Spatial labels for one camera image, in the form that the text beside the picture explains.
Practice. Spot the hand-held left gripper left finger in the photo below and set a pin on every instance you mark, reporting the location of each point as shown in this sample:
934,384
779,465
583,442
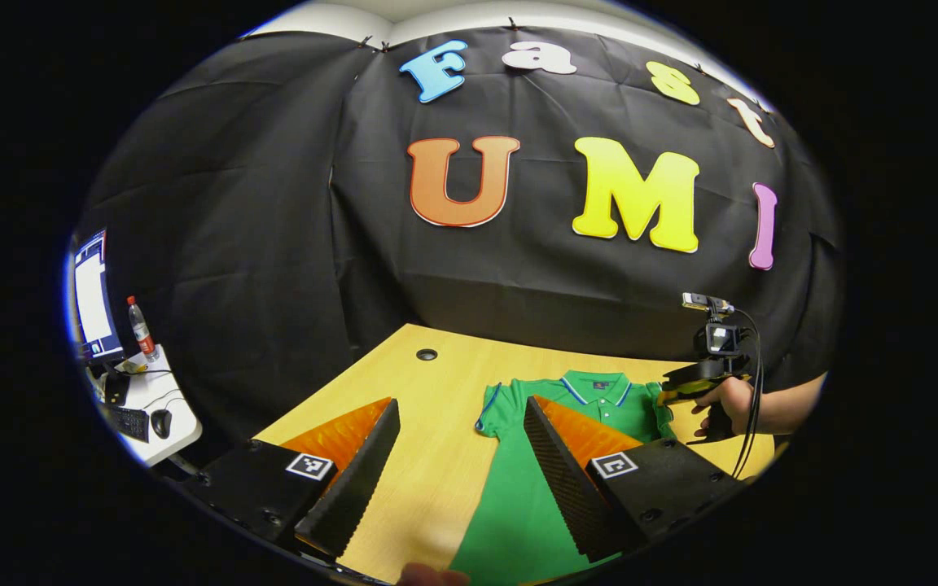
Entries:
355,488

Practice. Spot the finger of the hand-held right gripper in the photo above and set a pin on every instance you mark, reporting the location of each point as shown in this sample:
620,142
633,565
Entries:
689,381

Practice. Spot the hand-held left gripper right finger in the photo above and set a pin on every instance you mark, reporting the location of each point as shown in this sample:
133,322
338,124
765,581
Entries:
567,488

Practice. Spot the green T-shirt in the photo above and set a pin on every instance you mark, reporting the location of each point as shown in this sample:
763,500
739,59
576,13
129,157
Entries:
518,505

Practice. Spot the white side desk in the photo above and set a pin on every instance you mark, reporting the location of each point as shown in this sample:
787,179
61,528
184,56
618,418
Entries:
180,415

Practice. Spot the black computer mouse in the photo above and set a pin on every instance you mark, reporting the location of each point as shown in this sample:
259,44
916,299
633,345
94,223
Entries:
161,423

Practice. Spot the black keyboard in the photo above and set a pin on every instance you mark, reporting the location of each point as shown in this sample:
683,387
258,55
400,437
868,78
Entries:
129,423

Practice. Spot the small black device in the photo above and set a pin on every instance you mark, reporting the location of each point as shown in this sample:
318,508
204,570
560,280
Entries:
116,387

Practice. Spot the plastic bottle with red label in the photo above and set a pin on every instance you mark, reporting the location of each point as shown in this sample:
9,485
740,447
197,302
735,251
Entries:
142,332

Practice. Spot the computer monitor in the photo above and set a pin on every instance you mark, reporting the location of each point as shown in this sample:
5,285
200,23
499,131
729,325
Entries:
94,301

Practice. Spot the row of black clips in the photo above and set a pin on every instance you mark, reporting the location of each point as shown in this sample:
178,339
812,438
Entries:
511,23

